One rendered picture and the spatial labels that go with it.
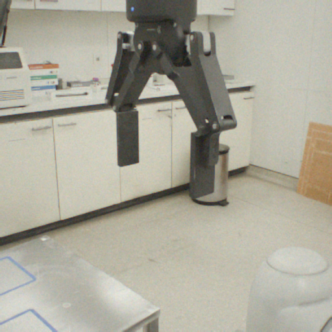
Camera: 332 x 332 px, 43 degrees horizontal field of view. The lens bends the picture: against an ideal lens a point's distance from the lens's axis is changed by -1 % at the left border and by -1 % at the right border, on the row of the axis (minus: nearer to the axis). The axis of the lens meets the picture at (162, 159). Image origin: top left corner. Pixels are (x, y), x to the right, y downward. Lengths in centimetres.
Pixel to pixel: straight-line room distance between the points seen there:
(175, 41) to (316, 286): 48
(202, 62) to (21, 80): 238
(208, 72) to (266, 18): 363
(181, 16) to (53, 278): 72
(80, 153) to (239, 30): 203
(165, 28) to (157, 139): 293
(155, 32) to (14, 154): 239
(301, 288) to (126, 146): 39
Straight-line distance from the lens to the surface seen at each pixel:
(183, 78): 43
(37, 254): 112
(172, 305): 230
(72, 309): 91
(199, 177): 43
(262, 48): 404
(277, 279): 77
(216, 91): 41
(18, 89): 275
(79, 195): 308
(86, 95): 303
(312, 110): 377
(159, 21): 44
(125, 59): 52
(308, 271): 77
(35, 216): 298
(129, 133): 54
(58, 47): 353
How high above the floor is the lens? 135
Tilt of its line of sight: 17 degrees down
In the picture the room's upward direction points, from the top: straight up
